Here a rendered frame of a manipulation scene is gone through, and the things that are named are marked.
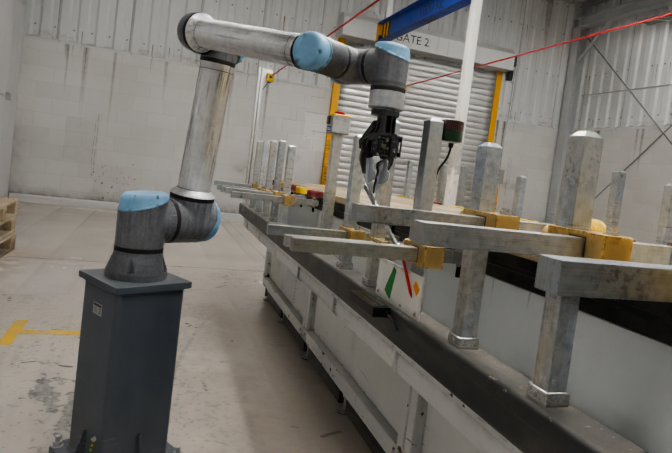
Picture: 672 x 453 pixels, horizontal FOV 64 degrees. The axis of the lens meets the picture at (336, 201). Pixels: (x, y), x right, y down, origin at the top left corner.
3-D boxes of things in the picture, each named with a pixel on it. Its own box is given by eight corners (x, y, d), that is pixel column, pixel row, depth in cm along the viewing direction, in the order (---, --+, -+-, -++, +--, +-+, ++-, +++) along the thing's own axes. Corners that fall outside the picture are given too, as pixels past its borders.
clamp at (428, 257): (422, 268, 121) (425, 246, 121) (398, 257, 134) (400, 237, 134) (444, 270, 123) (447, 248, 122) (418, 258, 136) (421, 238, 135)
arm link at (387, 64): (386, 49, 144) (419, 47, 138) (380, 96, 144) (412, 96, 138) (366, 39, 136) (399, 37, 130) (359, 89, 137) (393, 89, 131)
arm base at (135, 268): (122, 284, 160) (125, 251, 160) (93, 271, 173) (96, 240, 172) (178, 280, 175) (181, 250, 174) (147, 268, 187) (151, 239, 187)
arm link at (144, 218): (104, 241, 172) (109, 187, 171) (151, 240, 185) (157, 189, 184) (130, 250, 162) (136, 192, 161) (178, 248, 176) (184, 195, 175)
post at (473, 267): (454, 387, 105) (488, 141, 103) (445, 379, 109) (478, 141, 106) (469, 387, 106) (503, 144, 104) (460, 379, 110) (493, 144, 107)
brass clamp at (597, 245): (596, 271, 73) (602, 234, 73) (531, 253, 86) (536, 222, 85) (632, 274, 75) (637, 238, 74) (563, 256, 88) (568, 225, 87)
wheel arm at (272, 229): (267, 237, 164) (269, 223, 164) (265, 235, 167) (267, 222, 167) (398, 248, 177) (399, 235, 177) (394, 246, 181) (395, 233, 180)
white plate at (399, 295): (416, 322, 121) (422, 278, 120) (374, 293, 145) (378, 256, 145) (419, 322, 121) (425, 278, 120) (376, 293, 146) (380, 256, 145)
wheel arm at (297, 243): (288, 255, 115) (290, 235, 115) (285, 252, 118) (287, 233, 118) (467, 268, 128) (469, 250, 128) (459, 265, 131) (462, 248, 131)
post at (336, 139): (318, 254, 200) (333, 133, 198) (314, 252, 205) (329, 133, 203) (329, 255, 202) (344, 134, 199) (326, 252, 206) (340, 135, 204)
